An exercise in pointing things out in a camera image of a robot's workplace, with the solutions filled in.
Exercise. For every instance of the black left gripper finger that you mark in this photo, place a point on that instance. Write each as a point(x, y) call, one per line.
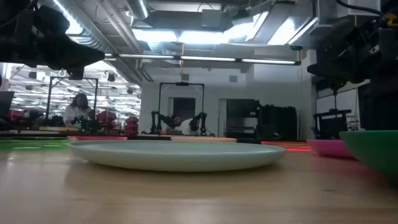
point(82, 54)

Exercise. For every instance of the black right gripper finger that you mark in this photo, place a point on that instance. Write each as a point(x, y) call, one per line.
point(335, 67)

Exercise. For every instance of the pink plastic bowl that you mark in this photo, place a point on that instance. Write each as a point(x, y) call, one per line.
point(329, 147)

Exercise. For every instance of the translucent red plastic plate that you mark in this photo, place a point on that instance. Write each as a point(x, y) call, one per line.
point(99, 137)

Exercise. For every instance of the dark green plastic bowl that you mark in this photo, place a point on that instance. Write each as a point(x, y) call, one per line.
point(376, 149)

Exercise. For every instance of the translucent light green plate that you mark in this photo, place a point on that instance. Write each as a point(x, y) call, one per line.
point(31, 144)

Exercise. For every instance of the pale orange plastic plate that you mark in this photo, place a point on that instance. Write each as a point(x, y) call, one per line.
point(202, 139)

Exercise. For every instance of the black background robot arm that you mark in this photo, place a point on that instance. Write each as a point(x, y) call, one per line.
point(154, 123)
point(202, 123)

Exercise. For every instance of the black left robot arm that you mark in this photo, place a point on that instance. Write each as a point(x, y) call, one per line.
point(9, 9)

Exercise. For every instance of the person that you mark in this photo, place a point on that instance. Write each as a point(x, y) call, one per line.
point(77, 113)
point(185, 127)

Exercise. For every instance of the dark monitor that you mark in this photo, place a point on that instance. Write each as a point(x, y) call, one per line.
point(6, 104)

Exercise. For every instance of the red background machine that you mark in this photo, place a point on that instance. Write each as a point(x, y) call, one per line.
point(132, 124)
point(107, 117)

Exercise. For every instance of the black shelf cabinet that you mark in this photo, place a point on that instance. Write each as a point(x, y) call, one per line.
point(242, 109)

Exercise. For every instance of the long linear ceiling lamp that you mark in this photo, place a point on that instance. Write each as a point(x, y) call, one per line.
point(205, 58)

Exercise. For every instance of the grey ceiling box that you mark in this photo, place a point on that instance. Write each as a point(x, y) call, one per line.
point(211, 18)

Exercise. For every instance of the pale grey plastic plate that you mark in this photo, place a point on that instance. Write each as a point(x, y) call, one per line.
point(174, 155)

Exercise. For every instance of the black background rig frame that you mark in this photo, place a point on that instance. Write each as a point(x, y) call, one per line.
point(48, 99)
point(182, 83)

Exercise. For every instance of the silver round air duct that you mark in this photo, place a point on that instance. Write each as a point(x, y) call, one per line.
point(138, 7)

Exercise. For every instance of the wall vent grille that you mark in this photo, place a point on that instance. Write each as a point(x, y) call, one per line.
point(184, 77)
point(233, 78)

